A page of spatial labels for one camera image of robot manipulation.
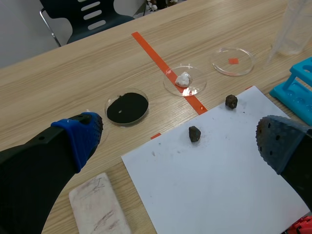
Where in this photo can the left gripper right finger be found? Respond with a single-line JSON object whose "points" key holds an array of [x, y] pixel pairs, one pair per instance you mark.
{"points": [[282, 143]]}

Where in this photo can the clear plastic beaker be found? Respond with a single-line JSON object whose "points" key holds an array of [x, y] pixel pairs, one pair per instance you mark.
{"points": [[291, 26]]}

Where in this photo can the clear glass dish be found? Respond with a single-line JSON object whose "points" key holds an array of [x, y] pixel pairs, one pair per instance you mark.
{"points": [[232, 61], [184, 80]]}

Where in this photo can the small dark stone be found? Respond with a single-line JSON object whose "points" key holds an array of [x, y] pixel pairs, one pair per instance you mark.
{"points": [[194, 133], [231, 101]]}

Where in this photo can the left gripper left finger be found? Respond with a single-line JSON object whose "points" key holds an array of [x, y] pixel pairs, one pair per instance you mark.
{"points": [[36, 170]]}

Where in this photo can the white sheet of paper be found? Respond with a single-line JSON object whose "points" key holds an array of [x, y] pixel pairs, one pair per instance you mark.
{"points": [[214, 168]]}

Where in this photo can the small white tile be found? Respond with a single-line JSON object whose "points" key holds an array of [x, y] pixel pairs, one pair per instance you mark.
{"points": [[97, 204]]}

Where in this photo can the turquoise rack with round holes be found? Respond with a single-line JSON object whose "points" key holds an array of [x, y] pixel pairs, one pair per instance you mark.
{"points": [[296, 93]]}

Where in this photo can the toy brick block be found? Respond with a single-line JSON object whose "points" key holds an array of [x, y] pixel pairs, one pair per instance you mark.
{"points": [[301, 225]]}

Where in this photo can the white lump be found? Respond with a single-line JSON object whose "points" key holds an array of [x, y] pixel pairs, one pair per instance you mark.
{"points": [[182, 79]]}

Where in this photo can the glass dish with black powder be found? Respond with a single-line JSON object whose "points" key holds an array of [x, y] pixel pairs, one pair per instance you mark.
{"points": [[127, 107]]}

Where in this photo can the dark blue chair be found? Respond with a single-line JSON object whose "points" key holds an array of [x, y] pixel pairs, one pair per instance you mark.
{"points": [[85, 17]]}

